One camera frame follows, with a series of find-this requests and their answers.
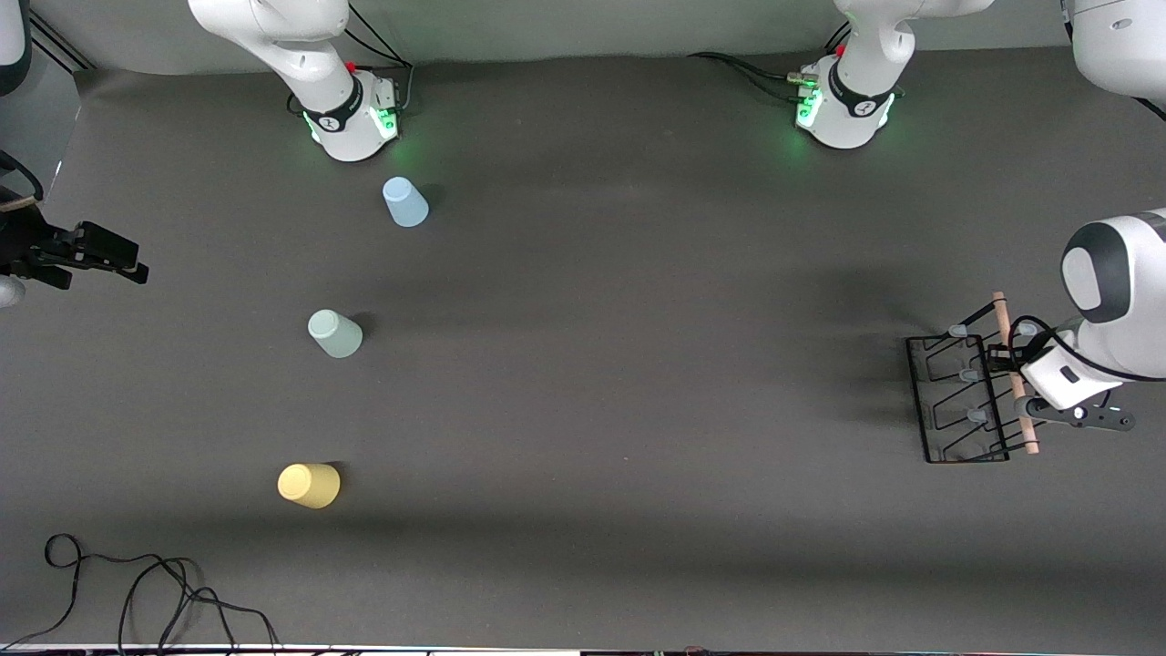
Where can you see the dark aluminium frame rail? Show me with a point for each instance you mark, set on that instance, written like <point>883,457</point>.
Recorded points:
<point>59,41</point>

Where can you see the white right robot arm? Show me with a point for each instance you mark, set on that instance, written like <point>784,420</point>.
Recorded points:
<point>301,55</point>

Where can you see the dark grey table mat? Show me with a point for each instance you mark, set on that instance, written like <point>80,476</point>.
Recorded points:
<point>729,364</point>

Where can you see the yellow plastic cup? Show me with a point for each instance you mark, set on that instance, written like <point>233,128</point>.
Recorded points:
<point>308,486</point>

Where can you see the pale green plastic cup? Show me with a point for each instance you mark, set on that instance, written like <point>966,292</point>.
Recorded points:
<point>335,333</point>

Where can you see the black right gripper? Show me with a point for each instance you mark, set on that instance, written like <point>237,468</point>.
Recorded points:
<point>20,244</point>

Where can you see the light blue plastic cup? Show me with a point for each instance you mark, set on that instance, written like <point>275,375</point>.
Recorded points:
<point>405,202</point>

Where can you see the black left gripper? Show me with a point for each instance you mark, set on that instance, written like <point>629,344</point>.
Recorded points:
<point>1002,357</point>

